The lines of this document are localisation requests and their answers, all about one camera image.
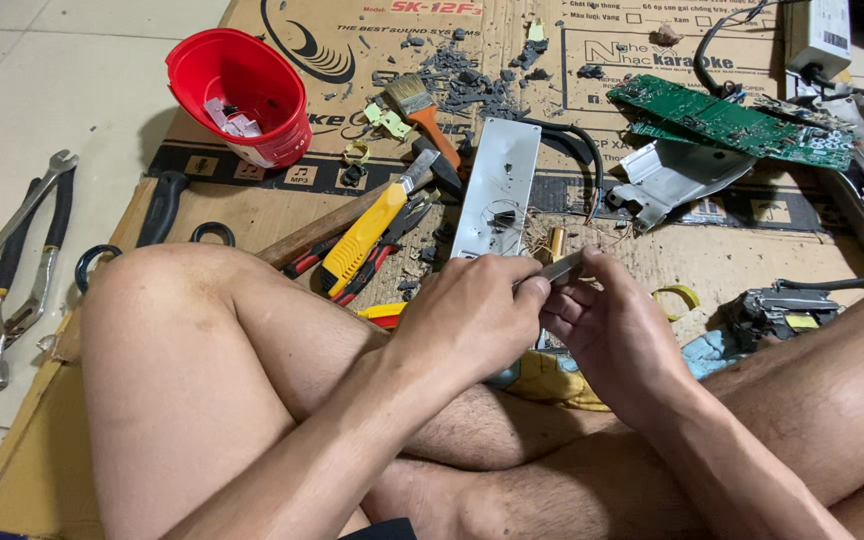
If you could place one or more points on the person's left hand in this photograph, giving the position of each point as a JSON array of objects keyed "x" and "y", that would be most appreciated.
[{"x": 462, "y": 322}]

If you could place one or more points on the person's right hand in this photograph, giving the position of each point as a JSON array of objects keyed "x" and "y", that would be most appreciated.
[{"x": 627, "y": 345}]

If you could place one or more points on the small grey metal piece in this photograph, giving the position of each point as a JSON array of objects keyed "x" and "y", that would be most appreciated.
[{"x": 561, "y": 267}]

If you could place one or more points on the blue and yellow cloth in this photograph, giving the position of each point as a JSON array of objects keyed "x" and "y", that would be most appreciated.
[{"x": 709, "y": 352}]

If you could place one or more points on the red and black pliers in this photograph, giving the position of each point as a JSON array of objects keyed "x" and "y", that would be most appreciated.
[{"x": 391, "y": 240}]

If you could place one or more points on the printed brown cardboard sheet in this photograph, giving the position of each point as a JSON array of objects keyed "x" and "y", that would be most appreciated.
[{"x": 709, "y": 255}]

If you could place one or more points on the small brass cylinder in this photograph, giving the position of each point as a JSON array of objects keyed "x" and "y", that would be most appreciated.
[{"x": 556, "y": 241}]

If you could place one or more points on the yellow utility knife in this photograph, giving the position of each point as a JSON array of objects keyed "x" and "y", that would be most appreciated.
[{"x": 361, "y": 240}]

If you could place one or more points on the long silver metal plate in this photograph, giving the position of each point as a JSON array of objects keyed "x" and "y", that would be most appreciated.
[{"x": 496, "y": 187}]

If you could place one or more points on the black transformer with yellow tape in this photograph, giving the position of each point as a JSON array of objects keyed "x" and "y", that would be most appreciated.
[{"x": 773, "y": 311}]

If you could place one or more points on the small black component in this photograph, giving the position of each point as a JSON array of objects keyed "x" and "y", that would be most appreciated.
[{"x": 352, "y": 175}]

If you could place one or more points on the person's right leg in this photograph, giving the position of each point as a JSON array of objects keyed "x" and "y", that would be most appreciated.
[{"x": 814, "y": 405}]

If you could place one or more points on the person's leg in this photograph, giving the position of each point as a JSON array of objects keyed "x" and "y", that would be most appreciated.
[
  {"x": 814, "y": 405},
  {"x": 177, "y": 375}
]

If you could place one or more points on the small yellow tape loop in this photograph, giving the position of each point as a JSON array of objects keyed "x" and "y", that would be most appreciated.
[{"x": 355, "y": 152}]

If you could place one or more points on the pale green tape pieces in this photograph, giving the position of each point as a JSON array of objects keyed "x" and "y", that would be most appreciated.
[{"x": 391, "y": 124}]

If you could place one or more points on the dark shorts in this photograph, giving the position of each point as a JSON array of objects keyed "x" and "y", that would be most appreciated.
[{"x": 379, "y": 531}]

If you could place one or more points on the pile of grey debris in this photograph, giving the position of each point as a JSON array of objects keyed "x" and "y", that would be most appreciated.
[{"x": 469, "y": 79}]

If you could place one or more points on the green circuit board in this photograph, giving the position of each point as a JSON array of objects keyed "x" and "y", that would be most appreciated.
[{"x": 732, "y": 120}]

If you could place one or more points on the red plastic bucket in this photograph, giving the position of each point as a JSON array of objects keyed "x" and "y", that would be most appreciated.
[{"x": 274, "y": 127}]

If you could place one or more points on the person's left leg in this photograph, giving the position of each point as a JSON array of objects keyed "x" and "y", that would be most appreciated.
[{"x": 177, "y": 375}]

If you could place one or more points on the white plastic parts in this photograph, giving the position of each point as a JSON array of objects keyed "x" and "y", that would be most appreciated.
[{"x": 228, "y": 120}]

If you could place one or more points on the white power supply box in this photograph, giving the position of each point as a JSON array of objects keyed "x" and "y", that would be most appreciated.
[{"x": 818, "y": 34}]

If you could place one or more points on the silver open-end wrench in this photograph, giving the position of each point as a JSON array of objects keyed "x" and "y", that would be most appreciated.
[{"x": 16, "y": 217}]

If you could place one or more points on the bent silver metal bracket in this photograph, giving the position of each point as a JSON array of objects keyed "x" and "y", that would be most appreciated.
[{"x": 672, "y": 176}]

